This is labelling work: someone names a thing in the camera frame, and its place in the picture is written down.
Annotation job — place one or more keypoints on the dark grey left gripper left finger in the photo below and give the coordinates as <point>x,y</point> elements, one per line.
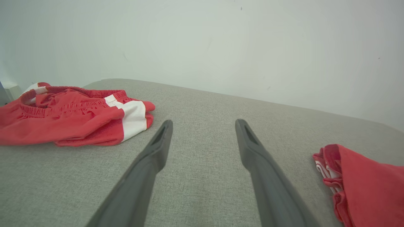
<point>135,192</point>

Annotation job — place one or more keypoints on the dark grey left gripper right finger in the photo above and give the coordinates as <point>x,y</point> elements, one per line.
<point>271,195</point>

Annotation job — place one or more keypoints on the red white t-shirt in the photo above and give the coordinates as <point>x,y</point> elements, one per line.
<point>372,189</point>

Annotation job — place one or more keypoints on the red white shorts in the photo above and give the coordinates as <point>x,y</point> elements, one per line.
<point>63,119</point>

